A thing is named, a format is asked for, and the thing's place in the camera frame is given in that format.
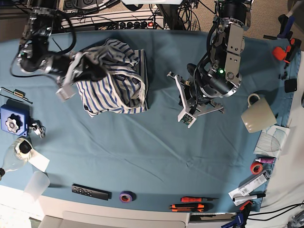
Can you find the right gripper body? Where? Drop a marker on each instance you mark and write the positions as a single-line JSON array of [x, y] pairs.
[[85, 70]]

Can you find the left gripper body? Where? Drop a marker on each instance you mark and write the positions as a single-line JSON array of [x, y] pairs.
[[219, 88]]

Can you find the blue white striped T-shirt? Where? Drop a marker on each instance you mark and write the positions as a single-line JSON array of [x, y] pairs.
[[124, 89]]

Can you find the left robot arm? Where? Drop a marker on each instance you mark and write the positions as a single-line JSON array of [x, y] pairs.
[[217, 73]]

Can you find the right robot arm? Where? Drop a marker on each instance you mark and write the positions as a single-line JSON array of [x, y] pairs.
[[33, 54]]

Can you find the beige ceramic mug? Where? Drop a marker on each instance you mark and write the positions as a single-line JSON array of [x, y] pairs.
[[258, 115]]

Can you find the small metal padlock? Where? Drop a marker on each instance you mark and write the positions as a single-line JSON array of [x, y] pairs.
[[38, 128]]

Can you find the black power strip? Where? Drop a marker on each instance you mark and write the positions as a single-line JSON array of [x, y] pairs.
[[128, 25]]

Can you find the blue box with knob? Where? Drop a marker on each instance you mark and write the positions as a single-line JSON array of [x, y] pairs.
[[14, 120]]

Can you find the small black box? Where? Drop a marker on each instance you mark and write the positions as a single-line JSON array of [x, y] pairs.
[[290, 85]]

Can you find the orange black clamp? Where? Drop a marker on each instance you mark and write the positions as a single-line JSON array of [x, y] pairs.
[[289, 53]]

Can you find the leaf pattern card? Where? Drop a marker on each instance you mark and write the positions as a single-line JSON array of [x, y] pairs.
[[272, 141]]

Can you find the teal table cloth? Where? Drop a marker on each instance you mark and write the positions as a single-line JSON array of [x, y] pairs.
[[151, 154]]

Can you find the orange tape roll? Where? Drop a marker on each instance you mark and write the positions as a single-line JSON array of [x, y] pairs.
[[256, 168]]

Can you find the clear plastic bottle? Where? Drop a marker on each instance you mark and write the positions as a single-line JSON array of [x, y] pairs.
[[17, 155]]

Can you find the small purple tube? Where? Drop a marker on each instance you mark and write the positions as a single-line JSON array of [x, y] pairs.
[[265, 160]]

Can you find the white packaged item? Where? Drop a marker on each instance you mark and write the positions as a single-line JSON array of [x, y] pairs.
[[250, 186]]

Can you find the translucent plastic cup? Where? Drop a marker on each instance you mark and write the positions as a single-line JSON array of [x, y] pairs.
[[37, 184]]

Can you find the black remote control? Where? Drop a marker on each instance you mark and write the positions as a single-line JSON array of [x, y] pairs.
[[91, 192]]

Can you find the red screwdriver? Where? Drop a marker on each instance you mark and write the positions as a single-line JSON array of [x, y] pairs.
[[189, 199]]

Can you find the black marker pen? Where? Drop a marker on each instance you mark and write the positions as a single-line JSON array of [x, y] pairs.
[[249, 197]]

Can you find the orange utility knife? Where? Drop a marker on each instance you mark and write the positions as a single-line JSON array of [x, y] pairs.
[[192, 207]]

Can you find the purple tape roll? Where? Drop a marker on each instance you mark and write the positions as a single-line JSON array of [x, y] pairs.
[[126, 196]]

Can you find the blue black clamp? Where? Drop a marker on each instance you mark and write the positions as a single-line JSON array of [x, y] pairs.
[[240, 219]]

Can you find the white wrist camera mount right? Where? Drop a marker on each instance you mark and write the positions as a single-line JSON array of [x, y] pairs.
[[66, 91]]

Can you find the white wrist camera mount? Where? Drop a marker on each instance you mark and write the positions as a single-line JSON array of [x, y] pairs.
[[191, 111], [66, 91]]

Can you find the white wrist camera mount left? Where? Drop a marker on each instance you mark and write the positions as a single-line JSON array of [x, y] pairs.
[[191, 111]]

